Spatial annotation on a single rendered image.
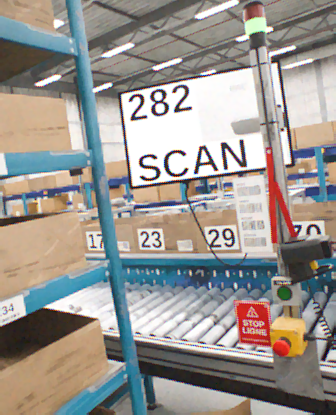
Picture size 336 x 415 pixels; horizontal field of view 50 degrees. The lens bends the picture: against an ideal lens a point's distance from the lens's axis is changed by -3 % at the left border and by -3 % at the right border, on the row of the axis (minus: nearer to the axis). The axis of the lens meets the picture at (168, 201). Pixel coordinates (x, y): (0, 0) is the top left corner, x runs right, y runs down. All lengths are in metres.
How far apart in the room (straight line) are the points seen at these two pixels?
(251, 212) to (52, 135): 0.54
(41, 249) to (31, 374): 0.19
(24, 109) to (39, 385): 0.43
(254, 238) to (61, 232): 0.52
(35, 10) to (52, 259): 0.42
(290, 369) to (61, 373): 0.62
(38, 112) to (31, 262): 0.24
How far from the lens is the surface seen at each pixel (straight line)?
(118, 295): 0.70
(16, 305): 0.57
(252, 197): 0.96
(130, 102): 1.15
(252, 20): 0.99
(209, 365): 1.20
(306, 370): 1.07
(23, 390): 0.64
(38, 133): 0.64
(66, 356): 0.67
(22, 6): 0.71
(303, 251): 0.88
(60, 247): 0.66
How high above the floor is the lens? 1.28
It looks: 4 degrees down
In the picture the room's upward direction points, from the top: 9 degrees counter-clockwise
